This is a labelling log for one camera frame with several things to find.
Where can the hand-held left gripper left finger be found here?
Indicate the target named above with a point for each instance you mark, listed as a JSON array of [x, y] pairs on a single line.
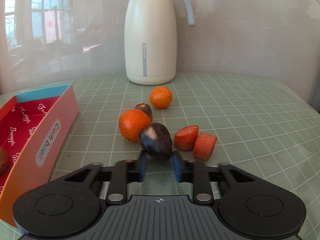
[[143, 167]]

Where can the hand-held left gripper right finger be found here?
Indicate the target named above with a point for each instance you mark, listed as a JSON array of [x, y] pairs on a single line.
[[178, 167]]

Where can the dark water chestnut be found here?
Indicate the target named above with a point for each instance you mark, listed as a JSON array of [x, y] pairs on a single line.
[[157, 142]]

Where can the orange carrot piece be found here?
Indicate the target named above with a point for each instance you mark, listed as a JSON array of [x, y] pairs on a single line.
[[185, 138], [205, 146]]

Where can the orange tangerine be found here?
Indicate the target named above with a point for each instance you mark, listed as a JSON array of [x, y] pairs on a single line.
[[161, 97], [131, 125]]

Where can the dark brown fruit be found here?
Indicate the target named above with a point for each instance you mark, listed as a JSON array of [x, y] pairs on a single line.
[[145, 110]]

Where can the colourful cardboard box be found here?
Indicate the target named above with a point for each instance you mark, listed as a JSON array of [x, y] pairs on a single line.
[[45, 140]]

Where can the brown kiwi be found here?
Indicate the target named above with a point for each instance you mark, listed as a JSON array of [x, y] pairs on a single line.
[[3, 160]]

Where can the white thermos jug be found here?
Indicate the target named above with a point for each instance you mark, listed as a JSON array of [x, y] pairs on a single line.
[[150, 30]]

